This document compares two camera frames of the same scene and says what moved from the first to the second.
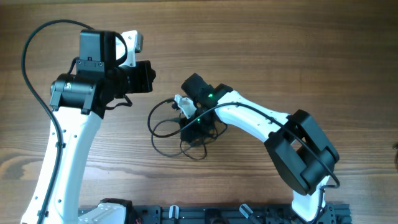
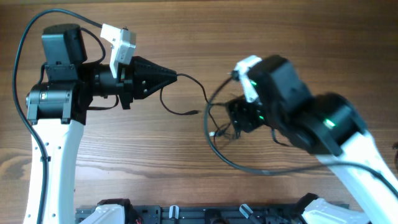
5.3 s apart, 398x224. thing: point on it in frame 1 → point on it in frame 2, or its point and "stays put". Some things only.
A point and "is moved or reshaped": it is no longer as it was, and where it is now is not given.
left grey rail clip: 174,211 stays put
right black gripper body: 189,134 → 241,115
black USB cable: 226,127 is moved or reshaped
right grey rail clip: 245,210 stays put
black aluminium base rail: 234,214 stays put
